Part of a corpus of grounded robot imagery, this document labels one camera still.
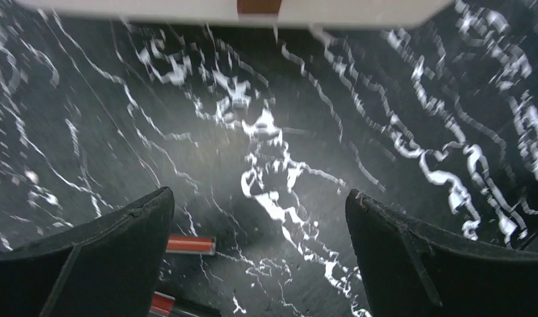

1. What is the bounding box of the dark red lipstick pencil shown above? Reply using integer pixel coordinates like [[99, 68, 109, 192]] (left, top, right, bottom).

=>
[[166, 234, 216, 256]]

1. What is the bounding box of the white pull-out drawer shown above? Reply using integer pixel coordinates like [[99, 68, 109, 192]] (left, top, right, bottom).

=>
[[19, 0, 453, 28]]

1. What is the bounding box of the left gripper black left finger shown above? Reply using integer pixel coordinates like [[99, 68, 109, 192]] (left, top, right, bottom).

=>
[[0, 187, 174, 316]]

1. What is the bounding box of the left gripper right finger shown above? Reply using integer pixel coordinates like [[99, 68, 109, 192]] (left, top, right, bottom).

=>
[[345, 189, 538, 316]]

